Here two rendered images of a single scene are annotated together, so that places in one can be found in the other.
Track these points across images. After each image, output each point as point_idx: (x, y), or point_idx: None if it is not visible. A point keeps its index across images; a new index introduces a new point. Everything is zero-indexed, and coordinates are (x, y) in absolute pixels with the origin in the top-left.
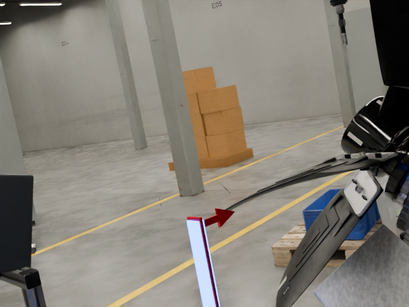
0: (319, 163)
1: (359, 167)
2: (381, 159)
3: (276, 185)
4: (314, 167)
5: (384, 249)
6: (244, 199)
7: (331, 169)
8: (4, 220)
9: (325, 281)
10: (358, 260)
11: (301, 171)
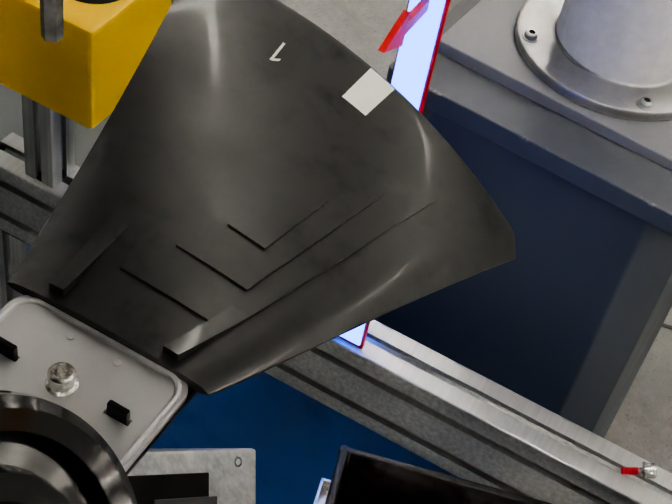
0: (222, 328)
1: (88, 154)
2: (3, 309)
3: (280, 2)
4: (227, 256)
5: None
6: (369, 66)
7: (169, 185)
8: None
9: (222, 449)
10: None
11: (269, 243)
